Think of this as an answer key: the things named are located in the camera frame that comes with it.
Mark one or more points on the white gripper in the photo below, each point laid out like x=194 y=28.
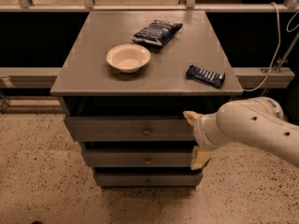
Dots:
x=200 y=132

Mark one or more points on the grey top drawer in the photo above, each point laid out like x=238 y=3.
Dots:
x=92 y=129

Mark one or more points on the grey drawer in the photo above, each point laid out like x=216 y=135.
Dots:
x=148 y=180
x=92 y=129
x=127 y=158

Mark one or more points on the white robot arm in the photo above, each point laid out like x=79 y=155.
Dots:
x=255 y=122

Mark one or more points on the grey middle drawer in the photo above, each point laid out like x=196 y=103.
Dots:
x=127 y=158

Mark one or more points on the grey drawer cabinet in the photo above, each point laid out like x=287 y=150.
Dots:
x=88 y=86

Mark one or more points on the grey bottom drawer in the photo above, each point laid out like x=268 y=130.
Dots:
x=148 y=180

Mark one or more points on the blue snack bar wrapper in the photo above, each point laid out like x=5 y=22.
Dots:
x=205 y=76

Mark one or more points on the dark blue chip bag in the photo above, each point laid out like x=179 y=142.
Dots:
x=157 y=33

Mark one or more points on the metal railing frame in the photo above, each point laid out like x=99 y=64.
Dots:
x=42 y=78

